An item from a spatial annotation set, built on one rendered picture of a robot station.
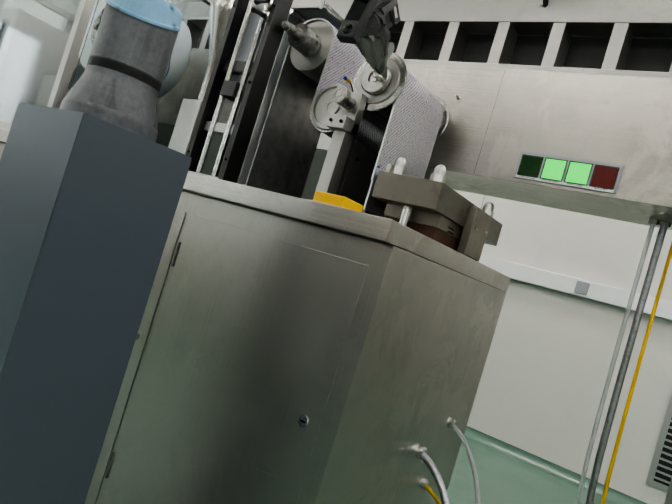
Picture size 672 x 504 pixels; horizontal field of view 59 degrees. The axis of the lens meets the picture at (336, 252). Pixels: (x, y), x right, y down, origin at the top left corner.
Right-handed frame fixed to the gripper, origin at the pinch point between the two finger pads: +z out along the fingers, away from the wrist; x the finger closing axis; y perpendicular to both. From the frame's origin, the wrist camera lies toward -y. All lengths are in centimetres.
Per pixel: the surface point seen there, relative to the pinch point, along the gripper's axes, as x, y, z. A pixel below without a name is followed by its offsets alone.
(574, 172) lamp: -39, 18, 33
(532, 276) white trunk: 32, 158, 214
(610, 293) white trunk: -14, 159, 213
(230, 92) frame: 35.6, -14.8, 0.9
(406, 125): -4.4, 1.3, 14.6
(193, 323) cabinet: 10, -65, 26
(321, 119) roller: 15.8, -6.0, 11.2
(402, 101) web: -4.4, 1.4, 8.2
